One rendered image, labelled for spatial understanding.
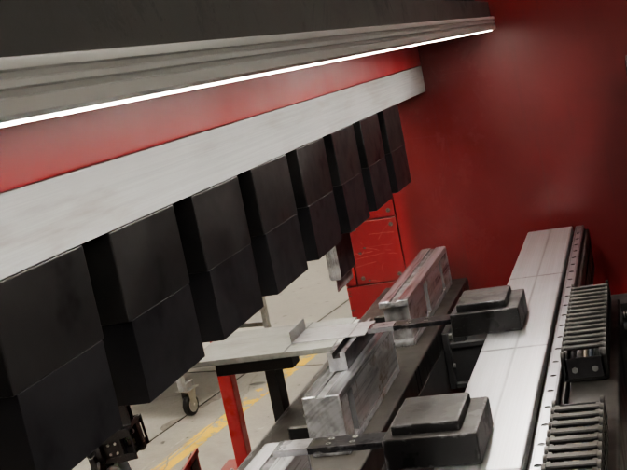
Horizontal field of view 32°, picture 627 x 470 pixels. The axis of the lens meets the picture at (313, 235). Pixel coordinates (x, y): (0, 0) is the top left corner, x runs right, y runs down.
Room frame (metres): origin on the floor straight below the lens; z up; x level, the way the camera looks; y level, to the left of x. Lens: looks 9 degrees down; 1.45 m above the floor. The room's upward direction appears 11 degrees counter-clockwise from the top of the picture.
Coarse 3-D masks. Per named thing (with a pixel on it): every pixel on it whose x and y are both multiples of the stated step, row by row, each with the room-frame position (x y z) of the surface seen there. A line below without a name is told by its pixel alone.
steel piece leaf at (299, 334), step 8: (296, 328) 1.81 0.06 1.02; (304, 328) 1.85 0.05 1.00; (312, 328) 1.85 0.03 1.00; (320, 328) 1.84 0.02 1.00; (328, 328) 1.82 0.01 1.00; (336, 328) 1.81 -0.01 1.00; (344, 328) 1.80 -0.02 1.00; (352, 328) 1.79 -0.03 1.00; (296, 336) 1.80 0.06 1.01; (304, 336) 1.81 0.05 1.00; (312, 336) 1.80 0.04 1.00; (320, 336) 1.78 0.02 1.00; (328, 336) 1.77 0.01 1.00; (336, 336) 1.76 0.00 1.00; (344, 336) 1.75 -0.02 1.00
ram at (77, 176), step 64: (320, 64) 1.74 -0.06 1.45; (384, 64) 2.20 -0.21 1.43; (0, 128) 0.84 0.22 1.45; (64, 128) 0.93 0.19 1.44; (128, 128) 1.05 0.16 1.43; (192, 128) 1.20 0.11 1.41; (256, 128) 1.40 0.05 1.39; (320, 128) 1.68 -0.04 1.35; (0, 192) 0.82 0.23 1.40; (64, 192) 0.91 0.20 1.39; (128, 192) 1.02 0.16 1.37; (192, 192) 1.16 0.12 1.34; (0, 256) 0.80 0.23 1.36
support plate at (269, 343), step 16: (336, 320) 1.88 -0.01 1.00; (352, 320) 1.86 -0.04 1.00; (240, 336) 1.91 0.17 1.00; (256, 336) 1.88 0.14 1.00; (272, 336) 1.86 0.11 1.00; (288, 336) 1.84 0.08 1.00; (208, 352) 1.83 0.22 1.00; (224, 352) 1.81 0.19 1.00; (240, 352) 1.79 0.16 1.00; (256, 352) 1.77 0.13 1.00; (272, 352) 1.74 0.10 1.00; (288, 352) 1.73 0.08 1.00; (304, 352) 1.72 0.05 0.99; (320, 352) 1.72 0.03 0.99
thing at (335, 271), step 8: (344, 240) 1.80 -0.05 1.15; (336, 248) 1.74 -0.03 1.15; (344, 248) 1.79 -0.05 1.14; (352, 248) 1.83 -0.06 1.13; (328, 256) 1.74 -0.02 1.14; (336, 256) 1.74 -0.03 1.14; (344, 256) 1.78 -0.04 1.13; (352, 256) 1.82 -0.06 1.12; (328, 264) 1.74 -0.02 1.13; (336, 264) 1.74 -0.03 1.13; (344, 264) 1.77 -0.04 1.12; (352, 264) 1.81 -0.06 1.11; (328, 272) 1.75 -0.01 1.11; (336, 272) 1.74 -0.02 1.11; (344, 272) 1.76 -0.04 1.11; (336, 280) 1.74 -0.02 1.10; (344, 280) 1.79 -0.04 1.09
